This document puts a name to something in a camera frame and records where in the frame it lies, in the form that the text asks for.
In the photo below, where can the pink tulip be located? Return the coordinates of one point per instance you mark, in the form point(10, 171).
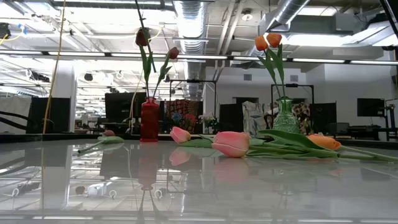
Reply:
point(179, 135)
point(231, 143)

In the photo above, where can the large maroon tulip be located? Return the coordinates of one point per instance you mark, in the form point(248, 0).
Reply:
point(141, 39)

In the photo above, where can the red ribbed vase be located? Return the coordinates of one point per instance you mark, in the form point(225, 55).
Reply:
point(150, 119)

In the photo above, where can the green glass vase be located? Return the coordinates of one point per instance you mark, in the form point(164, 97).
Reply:
point(285, 119)

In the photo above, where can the small potted flower plant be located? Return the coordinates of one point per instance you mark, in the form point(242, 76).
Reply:
point(207, 119)

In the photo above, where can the colourful patterned tapestry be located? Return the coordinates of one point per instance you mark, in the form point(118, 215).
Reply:
point(182, 115)

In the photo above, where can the black panel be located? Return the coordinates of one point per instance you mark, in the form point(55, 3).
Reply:
point(59, 115)
point(231, 118)
point(323, 116)

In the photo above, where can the white patterned cloth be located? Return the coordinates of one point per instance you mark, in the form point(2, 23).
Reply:
point(253, 113)

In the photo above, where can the dark floral cloth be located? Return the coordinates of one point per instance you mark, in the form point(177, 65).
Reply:
point(303, 113)

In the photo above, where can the white round ceiling detector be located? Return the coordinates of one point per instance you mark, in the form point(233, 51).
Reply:
point(247, 15)

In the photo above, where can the dark desk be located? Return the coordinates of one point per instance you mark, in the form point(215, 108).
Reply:
point(367, 129)

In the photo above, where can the white hanging sheet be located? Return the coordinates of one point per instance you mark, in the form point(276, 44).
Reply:
point(14, 107)

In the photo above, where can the black ceiling box device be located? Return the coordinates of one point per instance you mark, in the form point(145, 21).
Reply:
point(3, 30)

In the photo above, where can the ceiling light rail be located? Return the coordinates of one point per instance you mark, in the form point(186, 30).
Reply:
point(217, 57)

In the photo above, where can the grey wall vent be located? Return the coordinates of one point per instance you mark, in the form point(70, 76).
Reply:
point(247, 77)
point(293, 78)

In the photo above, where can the wide silver ventilation duct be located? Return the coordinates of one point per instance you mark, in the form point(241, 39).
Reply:
point(191, 25)

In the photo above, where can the black stand frame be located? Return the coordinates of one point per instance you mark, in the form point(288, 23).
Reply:
point(298, 85)

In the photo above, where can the slanted silver ventilation duct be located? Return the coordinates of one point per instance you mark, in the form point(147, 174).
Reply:
point(289, 11)

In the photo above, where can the black aluminium table frame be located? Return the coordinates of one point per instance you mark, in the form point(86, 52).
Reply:
point(31, 137)

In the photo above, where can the black wall monitor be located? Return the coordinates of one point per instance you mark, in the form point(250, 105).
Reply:
point(370, 107)

